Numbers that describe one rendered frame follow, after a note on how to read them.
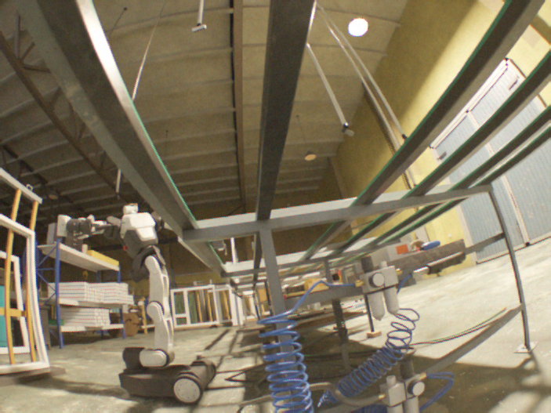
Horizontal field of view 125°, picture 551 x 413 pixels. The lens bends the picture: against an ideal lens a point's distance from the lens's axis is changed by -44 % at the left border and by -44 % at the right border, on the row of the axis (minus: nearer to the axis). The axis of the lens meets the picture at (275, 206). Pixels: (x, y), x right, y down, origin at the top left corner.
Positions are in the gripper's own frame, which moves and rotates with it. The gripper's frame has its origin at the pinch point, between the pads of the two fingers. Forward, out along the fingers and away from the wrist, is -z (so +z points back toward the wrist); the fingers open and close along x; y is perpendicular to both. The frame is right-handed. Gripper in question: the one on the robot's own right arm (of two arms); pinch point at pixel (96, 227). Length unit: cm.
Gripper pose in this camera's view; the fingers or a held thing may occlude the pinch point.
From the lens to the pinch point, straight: 162.4
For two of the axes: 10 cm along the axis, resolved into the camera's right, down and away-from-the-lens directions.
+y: 3.4, 6.3, -7.0
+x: -3.4, 7.7, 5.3
